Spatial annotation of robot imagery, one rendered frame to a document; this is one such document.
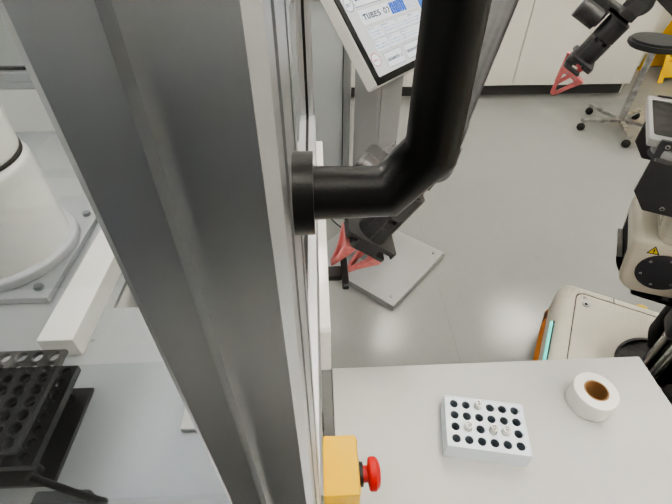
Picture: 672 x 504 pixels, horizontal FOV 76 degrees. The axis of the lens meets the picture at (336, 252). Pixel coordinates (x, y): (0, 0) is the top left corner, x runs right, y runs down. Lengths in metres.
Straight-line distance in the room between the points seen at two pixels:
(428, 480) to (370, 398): 0.15
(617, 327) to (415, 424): 1.12
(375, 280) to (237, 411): 1.82
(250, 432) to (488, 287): 1.96
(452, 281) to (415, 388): 1.32
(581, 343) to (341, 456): 1.20
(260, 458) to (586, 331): 1.55
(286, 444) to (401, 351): 1.61
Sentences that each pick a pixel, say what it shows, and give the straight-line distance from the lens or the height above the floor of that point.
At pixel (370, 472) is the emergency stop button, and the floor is 0.89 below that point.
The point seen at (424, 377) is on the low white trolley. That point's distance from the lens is 0.82.
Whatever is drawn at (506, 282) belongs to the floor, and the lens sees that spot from 2.16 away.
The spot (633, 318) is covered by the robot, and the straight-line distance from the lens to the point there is 1.82.
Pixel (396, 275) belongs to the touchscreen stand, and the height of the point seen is 0.03.
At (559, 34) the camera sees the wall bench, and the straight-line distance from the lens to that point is 4.08.
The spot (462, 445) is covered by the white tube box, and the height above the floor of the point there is 0.80.
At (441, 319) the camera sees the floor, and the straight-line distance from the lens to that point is 1.92.
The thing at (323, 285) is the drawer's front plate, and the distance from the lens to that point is 0.71.
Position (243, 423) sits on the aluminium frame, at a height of 1.29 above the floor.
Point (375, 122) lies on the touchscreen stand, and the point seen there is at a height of 0.74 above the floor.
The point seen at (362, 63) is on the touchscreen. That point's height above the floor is 1.01.
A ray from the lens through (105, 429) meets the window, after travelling 0.22.
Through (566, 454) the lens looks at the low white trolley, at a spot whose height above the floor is 0.76.
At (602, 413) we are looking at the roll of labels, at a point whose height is 0.79.
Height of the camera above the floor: 1.44
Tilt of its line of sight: 42 degrees down
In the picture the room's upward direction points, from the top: straight up
